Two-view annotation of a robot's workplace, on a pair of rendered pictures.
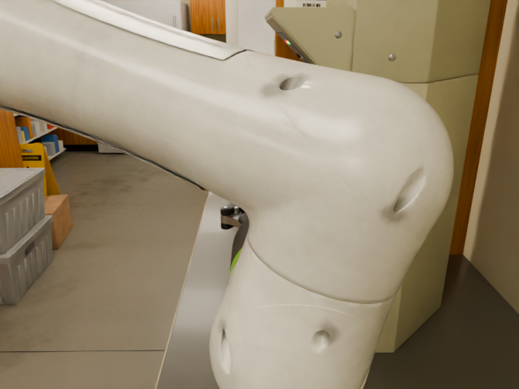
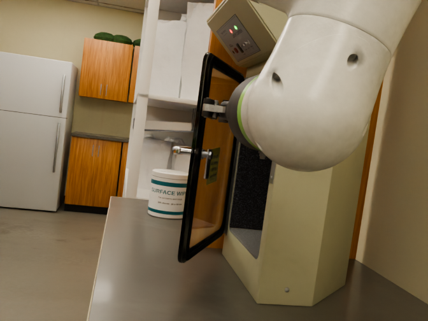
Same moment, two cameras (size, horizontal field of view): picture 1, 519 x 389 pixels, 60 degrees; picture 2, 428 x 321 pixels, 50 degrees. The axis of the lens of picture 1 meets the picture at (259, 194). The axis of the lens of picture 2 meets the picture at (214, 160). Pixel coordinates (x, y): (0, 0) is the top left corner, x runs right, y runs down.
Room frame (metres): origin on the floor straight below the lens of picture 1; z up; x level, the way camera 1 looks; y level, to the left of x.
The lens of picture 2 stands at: (-0.15, 0.14, 1.25)
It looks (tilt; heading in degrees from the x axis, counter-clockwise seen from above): 4 degrees down; 349
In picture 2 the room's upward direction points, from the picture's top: 8 degrees clockwise
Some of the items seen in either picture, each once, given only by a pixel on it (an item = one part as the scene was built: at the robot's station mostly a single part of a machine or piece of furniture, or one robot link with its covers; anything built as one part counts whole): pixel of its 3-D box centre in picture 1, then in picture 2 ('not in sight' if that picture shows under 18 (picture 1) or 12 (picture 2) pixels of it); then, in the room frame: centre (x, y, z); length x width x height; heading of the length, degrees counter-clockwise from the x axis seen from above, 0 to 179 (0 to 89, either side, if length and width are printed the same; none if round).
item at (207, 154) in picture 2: not in sight; (206, 164); (0.72, -0.01, 1.18); 0.02 x 0.02 x 0.06; 64
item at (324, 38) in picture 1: (300, 43); (243, 32); (0.81, -0.07, 1.46); 0.32 x 0.11 x 0.10; 1
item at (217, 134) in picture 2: not in sight; (214, 157); (0.82, -0.05, 1.19); 0.30 x 0.01 x 0.40; 154
